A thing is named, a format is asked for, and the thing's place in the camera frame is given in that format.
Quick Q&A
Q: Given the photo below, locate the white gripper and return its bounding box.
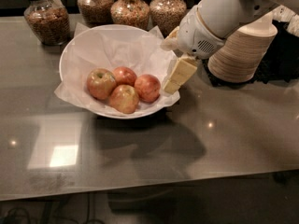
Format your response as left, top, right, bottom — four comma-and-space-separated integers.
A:
161, 6, 225, 94

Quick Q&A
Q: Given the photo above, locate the red apple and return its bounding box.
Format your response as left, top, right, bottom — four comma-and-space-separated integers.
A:
135, 74, 161, 103
112, 66, 137, 86

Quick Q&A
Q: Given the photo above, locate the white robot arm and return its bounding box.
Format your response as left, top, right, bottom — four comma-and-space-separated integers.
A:
162, 0, 299, 94

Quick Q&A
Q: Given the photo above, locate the front yellow-red apple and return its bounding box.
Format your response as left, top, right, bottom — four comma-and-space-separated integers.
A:
108, 85, 139, 114

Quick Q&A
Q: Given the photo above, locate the yellow-red apple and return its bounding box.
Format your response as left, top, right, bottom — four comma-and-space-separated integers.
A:
108, 85, 139, 114
86, 68, 117, 100

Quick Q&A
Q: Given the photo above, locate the left yellow-red apple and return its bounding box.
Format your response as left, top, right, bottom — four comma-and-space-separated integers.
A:
86, 68, 117, 100

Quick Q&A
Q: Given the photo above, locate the glass cereal jar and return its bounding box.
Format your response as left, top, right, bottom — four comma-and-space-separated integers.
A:
110, 0, 150, 30
77, 0, 114, 27
24, 0, 70, 46
149, 0, 187, 36

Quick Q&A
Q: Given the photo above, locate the front stack of paper bowls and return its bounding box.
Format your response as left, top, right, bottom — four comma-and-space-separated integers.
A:
207, 12, 278, 83

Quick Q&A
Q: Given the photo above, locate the white paper liner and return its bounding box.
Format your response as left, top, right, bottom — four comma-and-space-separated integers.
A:
53, 21, 181, 117

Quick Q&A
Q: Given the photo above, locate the black mat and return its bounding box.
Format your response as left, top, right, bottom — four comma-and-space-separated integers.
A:
204, 21, 299, 87

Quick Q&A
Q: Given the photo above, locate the left glass cereal jar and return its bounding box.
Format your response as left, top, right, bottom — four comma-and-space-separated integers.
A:
24, 0, 70, 46

